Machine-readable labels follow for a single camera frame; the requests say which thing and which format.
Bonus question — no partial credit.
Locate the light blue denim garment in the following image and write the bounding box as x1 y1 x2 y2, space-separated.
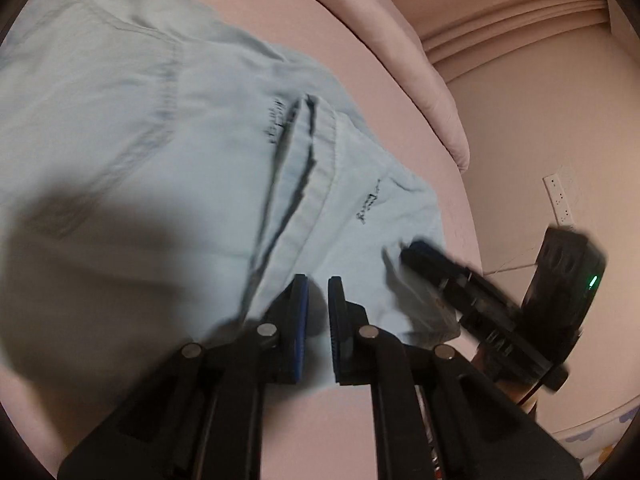
0 0 461 396

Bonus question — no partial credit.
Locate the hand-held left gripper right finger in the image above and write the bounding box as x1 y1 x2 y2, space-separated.
327 276 583 480

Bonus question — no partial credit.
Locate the pastel printed cloth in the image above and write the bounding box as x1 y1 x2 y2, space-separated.
555 400 632 477

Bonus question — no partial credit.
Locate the thin cable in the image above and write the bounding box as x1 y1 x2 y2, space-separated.
482 245 542 279

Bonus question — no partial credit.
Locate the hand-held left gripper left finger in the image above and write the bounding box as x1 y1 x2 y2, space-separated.
57 274 310 480

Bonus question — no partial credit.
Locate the white wall socket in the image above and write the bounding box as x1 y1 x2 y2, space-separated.
543 172 581 226

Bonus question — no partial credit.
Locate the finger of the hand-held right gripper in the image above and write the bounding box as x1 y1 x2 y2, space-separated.
400 240 502 322

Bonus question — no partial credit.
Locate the pink curtain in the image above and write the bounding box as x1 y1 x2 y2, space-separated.
387 0 615 82

